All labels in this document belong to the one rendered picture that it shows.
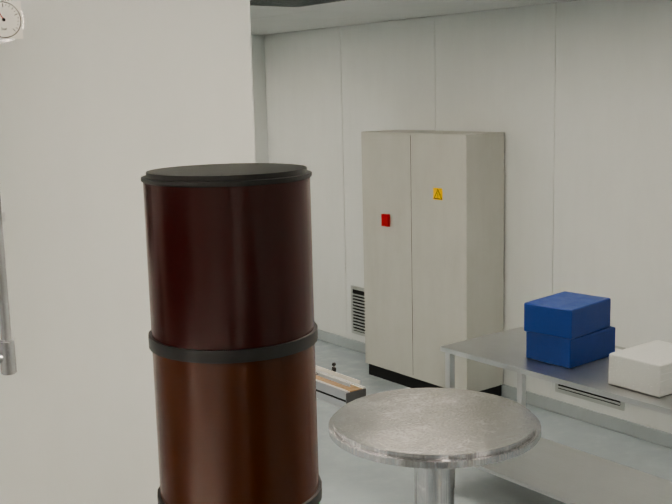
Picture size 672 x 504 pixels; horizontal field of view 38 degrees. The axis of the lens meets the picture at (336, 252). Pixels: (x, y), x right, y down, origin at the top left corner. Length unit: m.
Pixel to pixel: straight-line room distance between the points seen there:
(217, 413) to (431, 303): 7.25
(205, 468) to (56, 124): 1.52
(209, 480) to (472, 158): 6.88
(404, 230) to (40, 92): 6.05
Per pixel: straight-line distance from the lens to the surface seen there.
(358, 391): 4.80
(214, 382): 0.27
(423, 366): 7.72
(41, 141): 1.77
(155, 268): 0.28
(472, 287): 7.26
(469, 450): 4.03
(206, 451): 0.28
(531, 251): 7.31
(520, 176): 7.31
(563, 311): 5.23
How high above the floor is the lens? 2.37
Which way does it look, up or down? 9 degrees down
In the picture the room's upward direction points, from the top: 1 degrees counter-clockwise
